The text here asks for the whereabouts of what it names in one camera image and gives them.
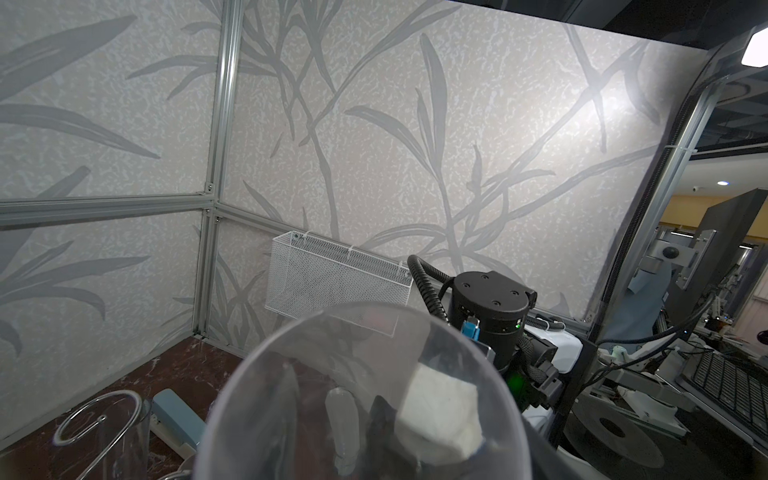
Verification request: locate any white wire wall basket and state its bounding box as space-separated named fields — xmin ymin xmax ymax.
xmin=265 ymin=231 xmax=413 ymax=319

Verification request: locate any black keyboard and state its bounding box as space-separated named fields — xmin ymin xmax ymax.
xmin=682 ymin=353 xmax=767 ymax=437

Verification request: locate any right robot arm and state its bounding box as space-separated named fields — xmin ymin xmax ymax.
xmin=407 ymin=255 xmax=595 ymax=443

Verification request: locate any black computer monitor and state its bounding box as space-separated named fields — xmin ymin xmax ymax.
xmin=664 ymin=189 xmax=767 ymax=327

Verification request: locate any chrome wine glass rack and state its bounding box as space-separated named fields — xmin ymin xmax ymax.
xmin=52 ymin=390 xmax=149 ymax=479

